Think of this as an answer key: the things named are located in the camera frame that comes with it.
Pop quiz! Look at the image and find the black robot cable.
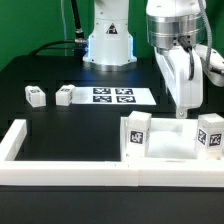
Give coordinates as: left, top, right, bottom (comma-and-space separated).
29, 0, 89, 57

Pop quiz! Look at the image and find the white square table top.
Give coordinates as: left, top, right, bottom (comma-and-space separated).
120, 117, 219, 161

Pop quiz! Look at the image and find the white marker base plate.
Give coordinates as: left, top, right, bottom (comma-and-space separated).
72, 87, 156, 105

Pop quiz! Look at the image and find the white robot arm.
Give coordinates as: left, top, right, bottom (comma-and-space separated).
83, 0, 224, 118

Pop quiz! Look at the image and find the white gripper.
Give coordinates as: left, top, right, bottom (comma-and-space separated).
155, 44, 224, 119

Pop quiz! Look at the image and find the white U-shaped fence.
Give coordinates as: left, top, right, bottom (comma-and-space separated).
0, 119, 224, 187

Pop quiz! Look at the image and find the thin grey cable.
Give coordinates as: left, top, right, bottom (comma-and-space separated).
60, 0, 69, 57

